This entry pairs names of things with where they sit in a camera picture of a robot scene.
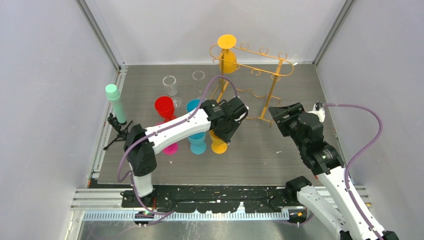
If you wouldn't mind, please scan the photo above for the red wine glass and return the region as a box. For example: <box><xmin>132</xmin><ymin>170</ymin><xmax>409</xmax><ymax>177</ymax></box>
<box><xmin>154</xmin><ymin>96</ymin><xmax>177</xmax><ymax>122</ymax></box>

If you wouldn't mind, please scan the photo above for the pink wine glass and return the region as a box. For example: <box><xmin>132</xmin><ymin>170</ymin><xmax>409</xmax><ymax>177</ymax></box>
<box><xmin>162</xmin><ymin>142</ymin><xmax>179</xmax><ymax>156</ymax></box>

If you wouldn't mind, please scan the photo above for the right aluminium frame post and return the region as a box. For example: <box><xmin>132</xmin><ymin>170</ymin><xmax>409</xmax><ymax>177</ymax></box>
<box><xmin>312</xmin><ymin>0</ymin><xmax>356</xmax><ymax>67</ymax></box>

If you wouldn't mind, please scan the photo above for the yellow wine glass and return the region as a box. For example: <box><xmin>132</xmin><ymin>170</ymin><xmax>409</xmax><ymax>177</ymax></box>
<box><xmin>209</xmin><ymin>130</ymin><xmax>228</xmax><ymax>154</ymax></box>
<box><xmin>217</xmin><ymin>34</ymin><xmax>237</xmax><ymax>75</ymax></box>

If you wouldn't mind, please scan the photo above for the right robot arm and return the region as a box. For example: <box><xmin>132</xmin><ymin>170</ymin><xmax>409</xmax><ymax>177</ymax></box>
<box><xmin>268</xmin><ymin>102</ymin><xmax>399</xmax><ymax>240</ymax></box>

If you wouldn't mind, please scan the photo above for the blue wine glass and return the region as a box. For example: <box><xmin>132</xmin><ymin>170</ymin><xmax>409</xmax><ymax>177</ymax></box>
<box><xmin>188</xmin><ymin>132</ymin><xmax>207</xmax><ymax>155</ymax></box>
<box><xmin>186</xmin><ymin>98</ymin><xmax>201</xmax><ymax>115</ymax></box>

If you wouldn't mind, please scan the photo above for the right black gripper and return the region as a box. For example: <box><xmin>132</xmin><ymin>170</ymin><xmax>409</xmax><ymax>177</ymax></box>
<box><xmin>268</xmin><ymin>102</ymin><xmax>307</xmax><ymax>151</ymax></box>

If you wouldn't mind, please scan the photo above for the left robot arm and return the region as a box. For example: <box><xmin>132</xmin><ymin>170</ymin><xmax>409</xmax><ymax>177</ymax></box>
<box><xmin>119</xmin><ymin>96</ymin><xmax>249</xmax><ymax>207</ymax></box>

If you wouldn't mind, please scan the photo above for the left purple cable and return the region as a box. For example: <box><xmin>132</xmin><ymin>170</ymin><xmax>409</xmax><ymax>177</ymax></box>
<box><xmin>116</xmin><ymin>75</ymin><xmax>239</xmax><ymax>226</ymax></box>

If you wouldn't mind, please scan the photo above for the mint green cup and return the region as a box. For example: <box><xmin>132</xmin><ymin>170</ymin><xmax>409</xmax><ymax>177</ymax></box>
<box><xmin>105</xmin><ymin>84</ymin><xmax>127</xmax><ymax>125</ymax></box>

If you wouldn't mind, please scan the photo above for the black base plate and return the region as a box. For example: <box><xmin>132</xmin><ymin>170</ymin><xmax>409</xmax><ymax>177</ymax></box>
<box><xmin>120</xmin><ymin>185</ymin><xmax>300</xmax><ymax>214</ymax></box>

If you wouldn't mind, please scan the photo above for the gold wire glass rack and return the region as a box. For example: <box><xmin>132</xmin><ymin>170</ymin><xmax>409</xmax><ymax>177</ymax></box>
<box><xmin>208</xmin><ymin>42</ymin><xmax>295</xmax><ymax>127</ymax></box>

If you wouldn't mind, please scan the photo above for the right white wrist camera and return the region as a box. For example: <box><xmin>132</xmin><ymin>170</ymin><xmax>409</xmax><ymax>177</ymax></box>
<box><xmin>312</xmin><ymin>101</ymin><xmax>326</xmax><ymax>123</ymax></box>

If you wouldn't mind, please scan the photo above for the aluminium frame post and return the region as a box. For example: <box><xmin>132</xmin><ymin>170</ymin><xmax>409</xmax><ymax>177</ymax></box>
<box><xmin>75</xmin><ymin>0</ymin><xmax>121</xmax><ymax>72</ymax></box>
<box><xmin>312</xmin><ymin>0</ymin><xmax>356</xmax><ymax>67</ymax></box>

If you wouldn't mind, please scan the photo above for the clear wine glass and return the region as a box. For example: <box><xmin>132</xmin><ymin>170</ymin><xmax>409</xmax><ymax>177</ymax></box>
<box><xmin>192</xmin><ymin>70</ymin><xmax>206</xmax><ymax>102</ymax></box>
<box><xmin>162</xmin><ymin>75</ymin><xmax>182</xmax><ymax>108</ymax></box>

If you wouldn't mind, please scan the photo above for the left aluminium frame post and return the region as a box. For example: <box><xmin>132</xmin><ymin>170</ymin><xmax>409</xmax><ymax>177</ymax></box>
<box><xmin>75</xmin><ymin>0</ymin><xmax>121</xmax><ymax>72</ymax></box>

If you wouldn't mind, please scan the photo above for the black tripod stand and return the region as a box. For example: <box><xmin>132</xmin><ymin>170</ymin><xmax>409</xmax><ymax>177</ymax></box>
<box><xmin>103</xmin><ymin>113</ymin><xmax>133</xmax><ymax>151</ymax></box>

